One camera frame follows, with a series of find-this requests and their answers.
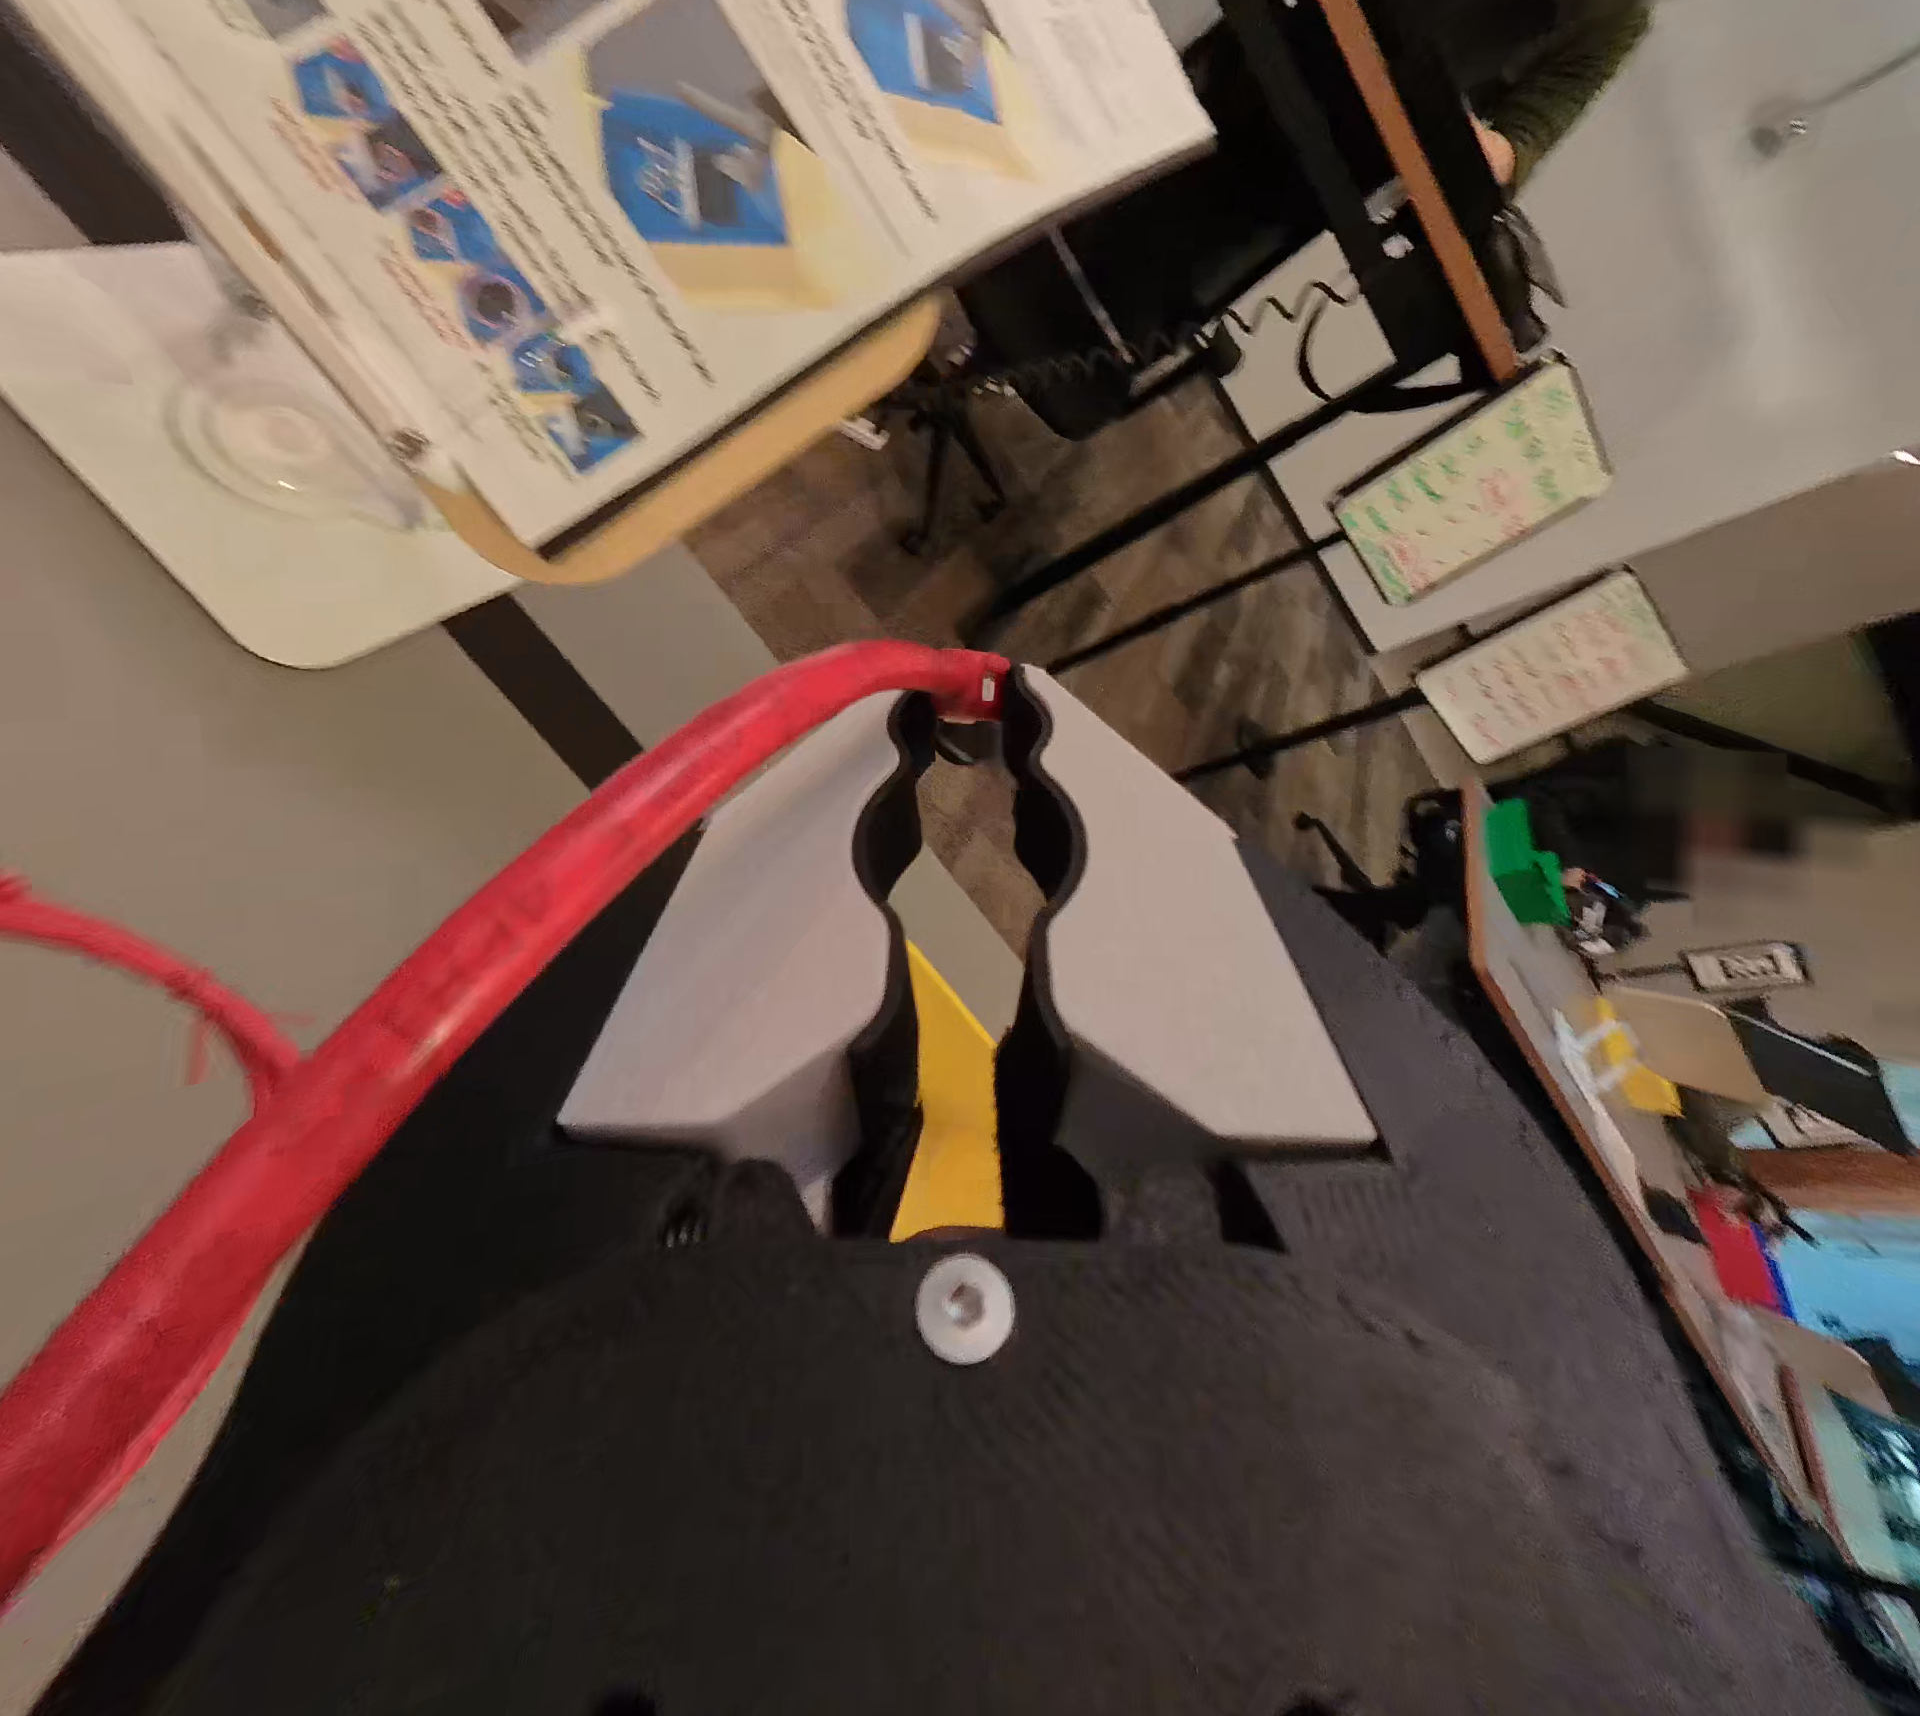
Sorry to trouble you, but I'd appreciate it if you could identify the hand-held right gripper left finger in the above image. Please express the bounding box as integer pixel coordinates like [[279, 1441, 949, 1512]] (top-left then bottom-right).
[[554, 681, 920, 1224]]

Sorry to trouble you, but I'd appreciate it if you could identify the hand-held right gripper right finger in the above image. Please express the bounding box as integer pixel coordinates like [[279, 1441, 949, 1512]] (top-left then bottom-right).
[[993, 664, 1380, 1161]]

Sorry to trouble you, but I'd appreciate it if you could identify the red ethernet cable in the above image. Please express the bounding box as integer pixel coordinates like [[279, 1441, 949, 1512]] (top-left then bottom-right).
[[0, 641, 1017, 1606]]

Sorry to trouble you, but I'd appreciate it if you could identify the yellow plastic bin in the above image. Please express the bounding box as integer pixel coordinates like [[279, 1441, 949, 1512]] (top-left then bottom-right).
[[889, 940, 1007, 1245]]

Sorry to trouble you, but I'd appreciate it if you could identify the green plastic bin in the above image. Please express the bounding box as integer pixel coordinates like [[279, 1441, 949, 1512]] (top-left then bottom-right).
[[1481, 797, 1575, 927]]

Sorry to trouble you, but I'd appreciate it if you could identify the cluttered wooden table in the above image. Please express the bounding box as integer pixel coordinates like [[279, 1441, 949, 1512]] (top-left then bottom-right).
[[1457, 782, 1920, 1606]]

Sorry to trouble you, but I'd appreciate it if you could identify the white handwritten board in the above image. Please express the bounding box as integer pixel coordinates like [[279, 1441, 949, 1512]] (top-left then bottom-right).
[[1414, 568, 1690, 765], [1329, 355, 1618, 607]]

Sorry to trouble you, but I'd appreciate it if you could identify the printed instruction sheet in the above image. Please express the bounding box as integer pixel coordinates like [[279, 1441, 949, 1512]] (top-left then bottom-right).
[[0, 0, 1220, 547]]

